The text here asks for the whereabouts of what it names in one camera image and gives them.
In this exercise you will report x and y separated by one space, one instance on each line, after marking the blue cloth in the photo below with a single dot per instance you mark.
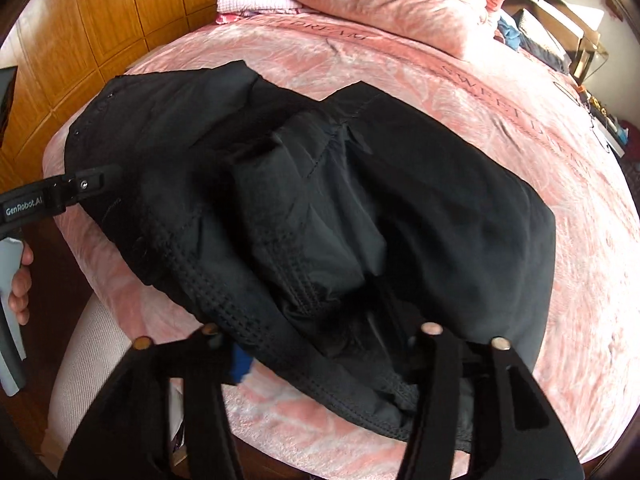
507 34

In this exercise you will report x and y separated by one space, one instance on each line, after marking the person's left leg white trousers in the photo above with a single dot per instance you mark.
120 360

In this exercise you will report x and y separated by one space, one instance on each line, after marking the dark wooden headboard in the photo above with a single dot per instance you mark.
555 5

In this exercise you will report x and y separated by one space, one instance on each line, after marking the folded white towel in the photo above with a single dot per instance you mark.
255 2

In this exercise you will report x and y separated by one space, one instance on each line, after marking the bed with pink blanket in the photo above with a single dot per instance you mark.
575 285

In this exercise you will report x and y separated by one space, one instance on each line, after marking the dark grey pillow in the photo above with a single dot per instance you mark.
545 40

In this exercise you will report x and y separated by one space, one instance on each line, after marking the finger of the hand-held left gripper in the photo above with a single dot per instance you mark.
90 182

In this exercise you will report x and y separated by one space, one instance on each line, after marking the wooden wardrobe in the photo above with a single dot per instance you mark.
100 15

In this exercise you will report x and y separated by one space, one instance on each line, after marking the dark flat screen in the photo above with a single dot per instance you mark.
7 105

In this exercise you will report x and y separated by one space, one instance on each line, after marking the person's left hand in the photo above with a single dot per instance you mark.
21 292

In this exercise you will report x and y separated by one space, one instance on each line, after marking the black quilted pants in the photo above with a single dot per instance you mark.
400 185

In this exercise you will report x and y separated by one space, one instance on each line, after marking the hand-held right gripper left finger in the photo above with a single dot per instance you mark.
242 362

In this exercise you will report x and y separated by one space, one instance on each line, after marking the cluttered bedside table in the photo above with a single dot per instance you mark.
612 125

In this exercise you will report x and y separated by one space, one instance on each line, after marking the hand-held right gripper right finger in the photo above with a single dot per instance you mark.
435 355

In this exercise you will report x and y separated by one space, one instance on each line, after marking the gold frame lamp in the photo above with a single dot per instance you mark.
590 57

